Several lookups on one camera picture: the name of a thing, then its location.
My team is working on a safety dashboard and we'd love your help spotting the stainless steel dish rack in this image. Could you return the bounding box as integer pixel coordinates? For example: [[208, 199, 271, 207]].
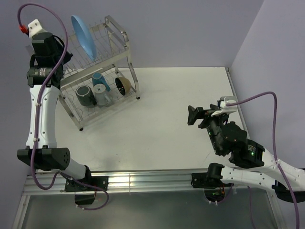
[[59, 15, 141, 131]]

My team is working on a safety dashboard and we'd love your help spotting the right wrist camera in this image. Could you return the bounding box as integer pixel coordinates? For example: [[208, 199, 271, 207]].
[[211, 96, 238, 116]]

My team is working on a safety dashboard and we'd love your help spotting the black mug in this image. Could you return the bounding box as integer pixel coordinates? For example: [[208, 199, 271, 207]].
[[75, 85, 97, 107]]

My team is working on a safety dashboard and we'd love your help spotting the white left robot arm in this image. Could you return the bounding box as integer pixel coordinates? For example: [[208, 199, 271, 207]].
[[17, 32, 101, 190]]

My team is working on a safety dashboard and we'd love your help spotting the black bowl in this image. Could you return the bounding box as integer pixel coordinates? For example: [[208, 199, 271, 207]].
[[115, 77, 131, 96]]

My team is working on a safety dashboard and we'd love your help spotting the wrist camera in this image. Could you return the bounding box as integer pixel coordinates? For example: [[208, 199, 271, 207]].
[[19, 19, 47, 39], [211, 96, 238, 116]]

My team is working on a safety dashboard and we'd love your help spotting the white plate green rim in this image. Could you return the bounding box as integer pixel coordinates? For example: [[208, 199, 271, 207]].
[[64, 68, 84, 78]]

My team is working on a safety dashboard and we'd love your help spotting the light blue plate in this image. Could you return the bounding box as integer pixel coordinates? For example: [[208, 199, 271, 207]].
[[71, 15, 97, 62]]

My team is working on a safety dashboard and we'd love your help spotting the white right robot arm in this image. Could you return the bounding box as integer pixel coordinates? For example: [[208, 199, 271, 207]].
[[187, 104, 305, 203]]

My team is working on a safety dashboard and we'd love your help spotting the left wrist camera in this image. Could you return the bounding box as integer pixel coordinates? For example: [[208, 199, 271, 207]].
[[19, 19, 47, 39]]

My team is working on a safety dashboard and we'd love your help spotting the white mug blue handle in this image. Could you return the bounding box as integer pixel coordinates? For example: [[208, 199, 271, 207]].
[[91, 72, 111, 92]]

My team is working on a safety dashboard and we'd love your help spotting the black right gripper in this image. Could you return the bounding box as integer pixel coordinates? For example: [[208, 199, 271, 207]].
[[186, 103, 227, 154]]

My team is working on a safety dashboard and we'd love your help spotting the aluminium mounting rail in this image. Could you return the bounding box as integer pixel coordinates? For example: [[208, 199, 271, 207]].
[[22, 167, 275, 196]]

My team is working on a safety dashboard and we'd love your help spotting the light grey cup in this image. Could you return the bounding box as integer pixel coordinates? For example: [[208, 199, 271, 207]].
[[93, 84, 112, 106]]

